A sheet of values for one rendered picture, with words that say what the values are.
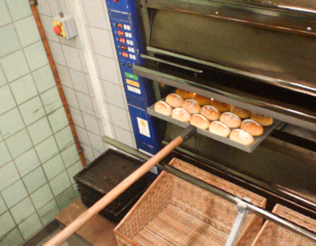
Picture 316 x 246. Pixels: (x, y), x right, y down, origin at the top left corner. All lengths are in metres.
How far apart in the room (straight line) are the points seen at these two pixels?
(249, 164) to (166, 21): 0.72
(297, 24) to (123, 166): 1.22
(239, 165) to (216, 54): 0.54
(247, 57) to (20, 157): 1.67
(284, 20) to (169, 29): 0.54
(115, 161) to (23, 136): 0.68
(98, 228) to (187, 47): 1.08
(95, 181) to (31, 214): 0.89
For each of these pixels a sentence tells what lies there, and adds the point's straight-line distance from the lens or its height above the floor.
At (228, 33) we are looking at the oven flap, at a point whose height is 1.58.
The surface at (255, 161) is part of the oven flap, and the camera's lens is 1.80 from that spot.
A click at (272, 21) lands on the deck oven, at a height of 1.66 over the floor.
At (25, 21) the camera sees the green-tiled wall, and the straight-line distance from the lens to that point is 2.50.
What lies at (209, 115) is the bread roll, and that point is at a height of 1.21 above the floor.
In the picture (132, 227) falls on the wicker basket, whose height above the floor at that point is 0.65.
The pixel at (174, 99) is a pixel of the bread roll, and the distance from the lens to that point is 1.85.
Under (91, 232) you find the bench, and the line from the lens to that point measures 2.21.
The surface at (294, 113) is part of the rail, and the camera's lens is 1.36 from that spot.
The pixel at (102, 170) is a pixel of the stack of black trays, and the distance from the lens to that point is 2.20.
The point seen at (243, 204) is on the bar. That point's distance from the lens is 1.39.
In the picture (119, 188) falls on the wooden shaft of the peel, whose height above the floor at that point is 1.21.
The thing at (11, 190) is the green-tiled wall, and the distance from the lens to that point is 2.76.
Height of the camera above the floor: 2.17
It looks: 36 degrees down
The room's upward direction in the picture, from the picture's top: 7 degrees counter-clockwise
